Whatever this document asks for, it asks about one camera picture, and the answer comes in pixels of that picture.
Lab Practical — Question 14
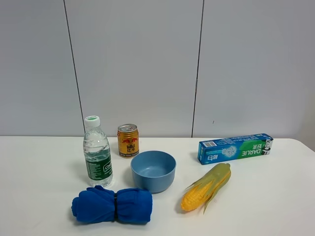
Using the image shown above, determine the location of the clear plastic water bottle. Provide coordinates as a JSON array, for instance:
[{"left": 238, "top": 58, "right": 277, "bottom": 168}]
[{"left": 83, "top": 116, "right": 113, "bottom": 188}]

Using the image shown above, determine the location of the yellow toy corn cob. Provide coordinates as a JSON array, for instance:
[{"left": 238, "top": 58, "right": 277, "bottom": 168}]
[{"left": 181, "top": 163, "right": 231, "bottom": 213}]

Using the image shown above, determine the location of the light blue bowl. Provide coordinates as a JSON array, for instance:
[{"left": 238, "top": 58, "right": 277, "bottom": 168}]
[{"left": 130, "top": 150, "right": 176, "bottom": 194}]

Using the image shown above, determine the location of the rolled blue towel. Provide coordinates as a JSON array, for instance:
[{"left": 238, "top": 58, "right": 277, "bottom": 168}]
[{"left": 71, "top": 185, "right": 153, "bottom": 224}]

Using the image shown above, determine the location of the blue Darlie toothpaste box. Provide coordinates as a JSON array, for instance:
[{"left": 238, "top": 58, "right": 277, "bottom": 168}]
[{"left": 197, "top": 133, "right": 273, "bottom": 165}]

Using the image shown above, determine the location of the gold Red Bull can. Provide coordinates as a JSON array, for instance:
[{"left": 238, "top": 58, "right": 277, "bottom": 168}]
[{"left": 117, "top": 124, "right": 139, "bottom": 158}]

